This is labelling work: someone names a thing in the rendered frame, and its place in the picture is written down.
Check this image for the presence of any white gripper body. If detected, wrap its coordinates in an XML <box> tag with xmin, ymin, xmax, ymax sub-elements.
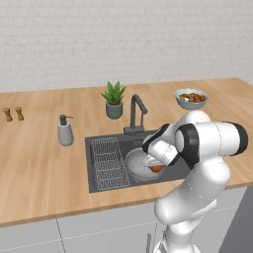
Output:
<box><xmin>146</xmin><ymin>155</ymin><xmax>165</xmax><ymax>167</ymax></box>

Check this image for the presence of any orange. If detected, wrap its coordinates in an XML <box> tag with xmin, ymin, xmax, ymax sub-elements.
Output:
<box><xmin>149</xmin><ymin>164</ymin><xmax>164</xmax><ymax>174</ymax></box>

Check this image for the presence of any white colander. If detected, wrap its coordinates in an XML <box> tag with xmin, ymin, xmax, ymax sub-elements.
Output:
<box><xmin>125</xmin><ymin>147</ymin><xmax>170</xmax><ymax>184</ymax></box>

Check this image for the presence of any dark grey sink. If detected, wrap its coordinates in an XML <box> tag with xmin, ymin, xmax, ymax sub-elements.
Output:
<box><xmin>84</xmin><ymin>129</ymin><xmax>193</xmax><ymax>195</ymax></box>

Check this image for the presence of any dark grey faucet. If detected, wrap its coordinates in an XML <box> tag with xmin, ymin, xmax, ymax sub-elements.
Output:
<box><xmin>123</xmin><ymin>94</ymin><xmax>149</xmax><ymax>134</ymax></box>

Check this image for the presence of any bowl of fruit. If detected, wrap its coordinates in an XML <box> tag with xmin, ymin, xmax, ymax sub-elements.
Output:
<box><xmin>173</xmin><ymin>87</ymin><xmax>211</xmax><ymax>111</ymax></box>

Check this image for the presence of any potted green plant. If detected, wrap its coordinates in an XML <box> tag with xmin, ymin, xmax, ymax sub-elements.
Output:
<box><xmin>100</xmin><ymin>80</ymin><xmax>127</xmax><ymax>121</ymax></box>

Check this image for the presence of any grey drawer front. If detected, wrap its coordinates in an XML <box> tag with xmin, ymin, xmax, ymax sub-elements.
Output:
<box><xmin>215</xmin><ymin>187</ymin><xmax>248</xmax><ymax>212</ymax></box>
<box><xmin>0</xmin><ymin>218</ymin><xmax>62</xmax><ymax>250</ymax></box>
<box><xmin>55</xmin><ymin>202</ymin><xmax>159</xmax><ymax>241</ymax></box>

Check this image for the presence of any grey soap dispenser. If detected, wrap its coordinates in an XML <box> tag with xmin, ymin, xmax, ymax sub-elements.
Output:
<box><xmin>57</xmin><ymin>114</ymin><xmax>75</xmax><ymax>147</ymax></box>

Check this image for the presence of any grey cupboard door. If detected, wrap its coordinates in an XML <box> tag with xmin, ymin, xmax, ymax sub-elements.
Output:
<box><xmin>192</xmin><ymin>206</ymin><xmax>241</xmax><ymax>253</ymax></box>
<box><xmin>0</xmin><ymin>238</ymin><xmax>64</xmax><ymax>253</ymax></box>
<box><xmin>60</xmin><ymin>221</ymin><xmax>160</xmax><ymax>253</ymax></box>

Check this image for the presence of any wooden shaker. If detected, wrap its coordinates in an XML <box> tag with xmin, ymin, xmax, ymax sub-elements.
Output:
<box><xmin>14</xmin><ymin>106</ymin><xmax>26</xmax><ymax>122</ymax></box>
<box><xmin>2</xmin><ymin>107</ymin><xmax>14</xmax><ymax>123</ymax></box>

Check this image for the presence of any wire drying rack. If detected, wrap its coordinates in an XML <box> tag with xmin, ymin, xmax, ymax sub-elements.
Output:
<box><xmin>90</xmin><ymin>136</ymin><xmax>130</xmax><ymax>192</ymax></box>

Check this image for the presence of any metal cupboard handle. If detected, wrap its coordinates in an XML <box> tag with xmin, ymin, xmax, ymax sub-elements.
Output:
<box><xmin>145</xmin><ymin>231</ymin><xmax>155</xmax><ymax>253</ymax></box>

